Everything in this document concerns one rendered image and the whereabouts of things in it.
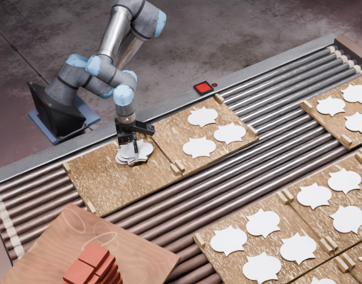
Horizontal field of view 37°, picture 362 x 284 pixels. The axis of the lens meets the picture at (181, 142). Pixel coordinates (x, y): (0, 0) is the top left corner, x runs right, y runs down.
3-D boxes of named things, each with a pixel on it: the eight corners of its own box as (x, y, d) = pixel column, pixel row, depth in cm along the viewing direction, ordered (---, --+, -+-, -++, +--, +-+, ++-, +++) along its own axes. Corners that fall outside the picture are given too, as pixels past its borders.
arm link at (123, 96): (133, 83, 213) (131, 97, 207) (136, 103, 221) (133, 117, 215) (114, 82, 213) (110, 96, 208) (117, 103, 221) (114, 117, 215)
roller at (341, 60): (-8, 211, 228) (-11, 204, 224) (344, 59, 290) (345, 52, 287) (-5, 219, 225) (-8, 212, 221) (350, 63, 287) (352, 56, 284)
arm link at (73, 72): (57, 71, 261) (71, 47, 258) (82, 84, 266) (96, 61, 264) (58, 78, 250) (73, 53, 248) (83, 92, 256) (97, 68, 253)
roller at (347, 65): (-5, 220, 225) (-8, 212, 221) (350, 63, 287) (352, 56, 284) (-1, 227, 222) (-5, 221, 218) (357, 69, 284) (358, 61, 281)
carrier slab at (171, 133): (144, 130, 252) (144, 127, 251) (216, 97, 266) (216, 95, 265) (182, 177, 231) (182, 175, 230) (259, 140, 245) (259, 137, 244)
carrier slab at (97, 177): (62, 166, 238) (61, 164, 237) (143, 131, 252) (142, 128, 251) (95, 221, 217) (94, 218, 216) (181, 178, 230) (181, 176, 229)
